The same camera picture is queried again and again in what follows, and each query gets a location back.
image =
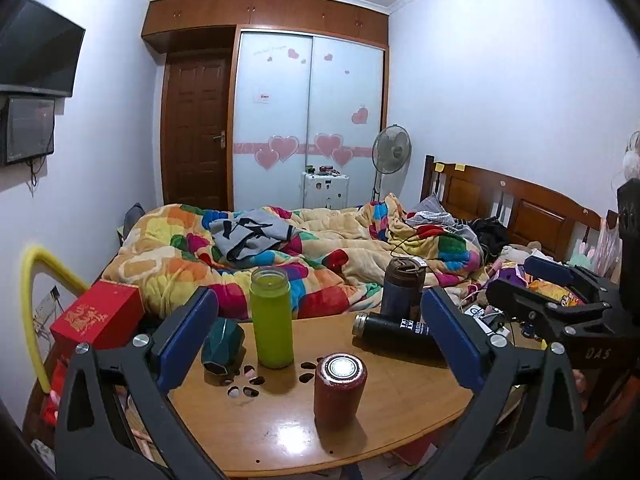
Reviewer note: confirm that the dark blue thermos with lid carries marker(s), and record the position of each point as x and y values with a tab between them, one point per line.
401	287

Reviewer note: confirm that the black wall television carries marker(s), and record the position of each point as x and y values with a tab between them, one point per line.
42	52

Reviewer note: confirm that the black thermos bottle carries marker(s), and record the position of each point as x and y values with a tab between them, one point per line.
390	332

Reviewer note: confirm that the wardrobe with pink hearts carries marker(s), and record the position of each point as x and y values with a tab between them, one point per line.
307	120

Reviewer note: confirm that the pink striped bag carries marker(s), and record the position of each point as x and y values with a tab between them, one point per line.
607	247

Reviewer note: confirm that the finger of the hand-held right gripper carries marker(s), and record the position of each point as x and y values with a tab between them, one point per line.
550	266
520	302

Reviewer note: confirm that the beige plush toy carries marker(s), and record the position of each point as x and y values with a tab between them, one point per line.
520	251

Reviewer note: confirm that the standing fan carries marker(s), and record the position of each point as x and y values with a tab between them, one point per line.
391	157

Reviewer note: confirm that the red gift box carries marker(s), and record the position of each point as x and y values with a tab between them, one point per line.
97	316

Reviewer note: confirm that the person's right hand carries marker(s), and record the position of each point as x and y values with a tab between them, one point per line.
579	384

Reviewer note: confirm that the orange snack bag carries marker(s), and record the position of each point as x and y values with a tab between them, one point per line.
552	291

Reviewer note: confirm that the grey chair back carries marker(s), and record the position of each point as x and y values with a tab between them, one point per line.
132	216

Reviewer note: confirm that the black clothes pile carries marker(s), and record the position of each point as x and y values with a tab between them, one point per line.
492	235

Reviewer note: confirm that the plaid cloth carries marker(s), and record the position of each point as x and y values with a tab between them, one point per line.
440	220

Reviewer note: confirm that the grey garment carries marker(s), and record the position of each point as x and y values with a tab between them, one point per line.
252	235

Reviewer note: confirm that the small white cabinet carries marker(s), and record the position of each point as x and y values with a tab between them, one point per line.
325	187

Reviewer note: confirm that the brown wooden door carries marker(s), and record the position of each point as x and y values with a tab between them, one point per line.
195	130

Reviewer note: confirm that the colourful patchwork blanket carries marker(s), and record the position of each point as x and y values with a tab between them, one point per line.
300	255

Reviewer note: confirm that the purple packet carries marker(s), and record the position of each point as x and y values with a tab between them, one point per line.
510	275

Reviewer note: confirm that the yellow foam tube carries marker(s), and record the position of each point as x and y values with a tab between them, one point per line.
37	300

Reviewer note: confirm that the red cup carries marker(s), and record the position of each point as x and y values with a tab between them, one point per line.
340	385

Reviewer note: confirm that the green bottle cup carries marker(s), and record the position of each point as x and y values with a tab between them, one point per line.
271	317

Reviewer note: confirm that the black framed wall box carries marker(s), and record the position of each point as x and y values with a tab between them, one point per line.
29	130

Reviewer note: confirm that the wooden bed headboard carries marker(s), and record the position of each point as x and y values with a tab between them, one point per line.
515	210

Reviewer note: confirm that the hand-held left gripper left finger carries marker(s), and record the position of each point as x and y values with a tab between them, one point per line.
186	342

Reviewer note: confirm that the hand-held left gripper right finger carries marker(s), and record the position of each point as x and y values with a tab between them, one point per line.
449	342

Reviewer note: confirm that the person's right forearm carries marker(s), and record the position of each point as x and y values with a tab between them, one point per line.
617	412

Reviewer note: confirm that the dark green faceted cup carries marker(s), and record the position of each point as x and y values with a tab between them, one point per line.
222	347

